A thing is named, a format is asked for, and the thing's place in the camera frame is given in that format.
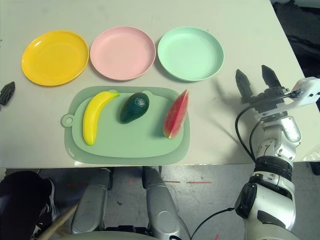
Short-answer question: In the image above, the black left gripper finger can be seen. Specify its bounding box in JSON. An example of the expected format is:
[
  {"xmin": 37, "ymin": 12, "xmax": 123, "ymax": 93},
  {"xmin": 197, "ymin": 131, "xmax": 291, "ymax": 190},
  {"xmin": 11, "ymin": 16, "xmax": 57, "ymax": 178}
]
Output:
[{"xmin": 0, "ymin": 81, "xmax": 16, "ymax": 107}]

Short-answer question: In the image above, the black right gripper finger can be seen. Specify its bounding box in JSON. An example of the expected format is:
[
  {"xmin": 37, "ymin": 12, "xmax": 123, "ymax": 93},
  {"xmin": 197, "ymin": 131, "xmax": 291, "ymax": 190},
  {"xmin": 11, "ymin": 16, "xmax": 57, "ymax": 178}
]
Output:
[
  {"xmin": 235, "ymin": 69, "xmax": 253, "ymax": 100},
  {"xmin": 261, "ymin": 64, "xmax": 282, "ymax": 90}
]

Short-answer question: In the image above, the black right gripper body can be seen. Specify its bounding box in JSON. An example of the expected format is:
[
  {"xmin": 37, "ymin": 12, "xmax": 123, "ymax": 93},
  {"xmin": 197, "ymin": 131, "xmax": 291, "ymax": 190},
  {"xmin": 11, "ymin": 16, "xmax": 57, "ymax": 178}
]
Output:
[{"xmin": 240, "ymin": 86, "xmax": 292, "ymax": 121}]

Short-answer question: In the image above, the red toy watermelon slice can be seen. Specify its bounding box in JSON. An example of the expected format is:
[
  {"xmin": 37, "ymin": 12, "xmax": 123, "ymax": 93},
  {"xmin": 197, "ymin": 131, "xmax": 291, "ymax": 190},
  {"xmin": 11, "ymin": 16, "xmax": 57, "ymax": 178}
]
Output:
[{"xmin": 162, "ymin": 89, "xmax": 190, "ymax": 140}]

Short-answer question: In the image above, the yellow toy banana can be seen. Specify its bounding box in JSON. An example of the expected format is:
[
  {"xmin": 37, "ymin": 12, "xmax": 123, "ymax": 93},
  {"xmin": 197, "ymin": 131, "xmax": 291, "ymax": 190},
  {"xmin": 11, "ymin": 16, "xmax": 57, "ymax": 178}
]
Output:
[{"xmin": 82, "ymin": 90, "xmax": 120, "ymax": 146}]

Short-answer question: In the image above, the dark green toy avocado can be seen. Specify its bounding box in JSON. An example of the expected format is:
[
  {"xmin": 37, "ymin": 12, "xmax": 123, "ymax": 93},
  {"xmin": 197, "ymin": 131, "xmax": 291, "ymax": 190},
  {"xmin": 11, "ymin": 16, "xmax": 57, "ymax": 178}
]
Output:
[{"xmin": 119, "ymin": 92, "xmax": 150, "ymax": 124}]

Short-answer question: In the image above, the yellow plastic plate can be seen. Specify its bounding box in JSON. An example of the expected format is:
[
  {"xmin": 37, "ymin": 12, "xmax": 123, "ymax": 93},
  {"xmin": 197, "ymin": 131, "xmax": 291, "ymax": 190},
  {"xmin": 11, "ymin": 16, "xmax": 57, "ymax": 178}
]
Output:
[{"xmin": 21, "ymin": 29, "xmax": 90, "ymax": 87}]

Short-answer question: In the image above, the mint green plastic plate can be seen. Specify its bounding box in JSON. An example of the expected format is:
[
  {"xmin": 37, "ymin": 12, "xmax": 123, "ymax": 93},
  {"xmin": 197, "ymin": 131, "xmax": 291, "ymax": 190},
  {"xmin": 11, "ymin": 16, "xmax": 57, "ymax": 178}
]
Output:
[{"xmin": 157, "ymin": 26, "xmax": 225, "ymax": 83}]

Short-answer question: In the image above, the clear plastic bag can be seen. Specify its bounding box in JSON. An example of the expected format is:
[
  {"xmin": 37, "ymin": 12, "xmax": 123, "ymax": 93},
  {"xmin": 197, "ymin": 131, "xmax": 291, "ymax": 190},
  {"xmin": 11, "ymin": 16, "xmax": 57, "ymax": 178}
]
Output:
[{"xmin": 302, "ymin": 147, "xmax": 320, "ymax": 163}]

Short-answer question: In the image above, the bystander black trouser leg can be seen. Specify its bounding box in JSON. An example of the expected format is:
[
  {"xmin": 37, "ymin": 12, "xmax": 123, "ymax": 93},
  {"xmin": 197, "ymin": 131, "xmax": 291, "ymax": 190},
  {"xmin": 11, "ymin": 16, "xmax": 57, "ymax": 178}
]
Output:
[{"xmin": 0, "ymin": 170, "xmax": 55, "ymax": 240}]

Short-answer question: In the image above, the pink plastic plate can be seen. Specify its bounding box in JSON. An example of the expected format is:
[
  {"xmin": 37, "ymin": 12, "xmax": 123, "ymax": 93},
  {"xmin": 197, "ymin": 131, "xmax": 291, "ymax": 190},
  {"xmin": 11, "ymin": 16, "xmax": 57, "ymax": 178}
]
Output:
[{"xmin": 89, "ymin": 26, "xmax": 157, "ymax": 81}]

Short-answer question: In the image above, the black patterned bystander sneaker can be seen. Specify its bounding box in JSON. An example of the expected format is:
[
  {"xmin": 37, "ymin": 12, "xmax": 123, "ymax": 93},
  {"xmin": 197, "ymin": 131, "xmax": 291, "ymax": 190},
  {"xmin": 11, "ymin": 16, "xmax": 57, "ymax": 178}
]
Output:
[{"xmin": 32, "ymin": 178, "xmax": 61, "ymax": 240}]

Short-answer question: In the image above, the green silicone mat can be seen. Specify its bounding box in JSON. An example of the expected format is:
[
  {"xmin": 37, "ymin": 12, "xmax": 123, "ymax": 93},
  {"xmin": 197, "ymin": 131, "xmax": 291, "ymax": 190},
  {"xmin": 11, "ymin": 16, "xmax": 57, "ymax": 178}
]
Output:
[{"xmin": 60, "ymin": 85, "xmax": 191, "ymax": 166}]

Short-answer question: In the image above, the wooden stick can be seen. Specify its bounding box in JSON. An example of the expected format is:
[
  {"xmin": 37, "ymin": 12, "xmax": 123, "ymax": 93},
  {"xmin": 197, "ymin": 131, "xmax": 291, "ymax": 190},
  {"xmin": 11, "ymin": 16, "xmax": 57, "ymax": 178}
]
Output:
[{"xmin": 37, "ymin": 203, "xmax": 79, "ymax": 240}]

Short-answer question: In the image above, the silver left robot leg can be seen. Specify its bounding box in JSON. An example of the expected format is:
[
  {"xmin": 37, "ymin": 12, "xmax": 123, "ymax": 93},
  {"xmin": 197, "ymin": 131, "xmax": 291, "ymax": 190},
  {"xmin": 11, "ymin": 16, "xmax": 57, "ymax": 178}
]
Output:
[{"xmin": 71, "ymin": 167, "xmax": 112, "ymax": 235}]

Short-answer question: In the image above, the silver robot leg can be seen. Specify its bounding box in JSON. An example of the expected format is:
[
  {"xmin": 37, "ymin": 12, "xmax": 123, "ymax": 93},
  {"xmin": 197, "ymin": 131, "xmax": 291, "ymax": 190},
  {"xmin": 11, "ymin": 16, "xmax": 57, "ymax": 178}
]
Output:
[
  {"xmin": 142, "ymin": 166, "xmax": 191, "ymax": 240},
  {"xmin": 71, "ymin": 167, "xmax": 112, "ymax": 235}
]

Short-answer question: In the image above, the silver right robot leg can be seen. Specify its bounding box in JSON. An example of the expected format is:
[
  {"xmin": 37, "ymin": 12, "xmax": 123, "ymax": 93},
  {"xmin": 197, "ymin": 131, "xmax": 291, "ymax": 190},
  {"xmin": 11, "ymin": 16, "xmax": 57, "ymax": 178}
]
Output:
[{"xmin": 142, "ymin": 166, "xmax": 191, "ymax": 240}]

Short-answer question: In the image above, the grey robot torso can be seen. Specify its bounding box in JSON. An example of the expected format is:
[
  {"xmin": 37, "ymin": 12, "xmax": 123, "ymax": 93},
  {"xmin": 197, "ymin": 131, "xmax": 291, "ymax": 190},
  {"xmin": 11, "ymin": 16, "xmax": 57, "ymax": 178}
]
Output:
[{"xmin": 53, "ymin": 231, "xmax": 156, "ymax": 240}]

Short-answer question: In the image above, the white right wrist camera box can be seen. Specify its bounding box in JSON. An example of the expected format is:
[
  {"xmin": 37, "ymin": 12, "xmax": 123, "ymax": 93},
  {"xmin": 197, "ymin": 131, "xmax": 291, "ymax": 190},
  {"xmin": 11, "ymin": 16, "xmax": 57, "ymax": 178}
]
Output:
[{"xmin": 284, "ymin": 77, "xmax": 320, "ymax": 111}]

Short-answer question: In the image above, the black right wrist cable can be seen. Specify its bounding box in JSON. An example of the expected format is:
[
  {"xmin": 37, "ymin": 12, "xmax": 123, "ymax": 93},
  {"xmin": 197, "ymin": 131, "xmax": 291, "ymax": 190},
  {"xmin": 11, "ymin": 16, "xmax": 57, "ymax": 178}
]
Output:
[{"xmin": 234, "ymin": 92, "xmax": 298, "ymax": 161}]

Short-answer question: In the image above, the long black body cable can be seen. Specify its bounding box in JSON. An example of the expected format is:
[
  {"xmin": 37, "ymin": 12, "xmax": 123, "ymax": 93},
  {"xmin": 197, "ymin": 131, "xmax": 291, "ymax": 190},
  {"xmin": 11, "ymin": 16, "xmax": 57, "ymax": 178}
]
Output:
[{"xmin": 193, "ymin": 207, "xmax": 236, "ymax": 240}]

